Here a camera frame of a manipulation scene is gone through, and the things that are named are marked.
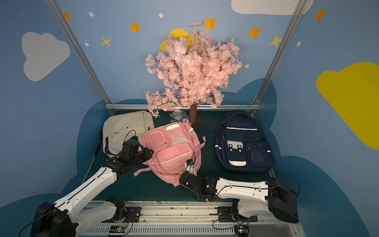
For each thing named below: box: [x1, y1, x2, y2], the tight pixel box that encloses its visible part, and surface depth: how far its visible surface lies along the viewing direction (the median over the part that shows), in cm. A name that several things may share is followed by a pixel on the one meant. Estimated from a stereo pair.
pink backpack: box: [133, 121, 207, 188], surface depth 96 cm
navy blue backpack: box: [215, 111, 275, 174], surface depth 98 cm
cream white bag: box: [102, 110, 155, 158], surface depth 112 cm
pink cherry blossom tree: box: [145, 19, 243, 124], surface depth 76 cm
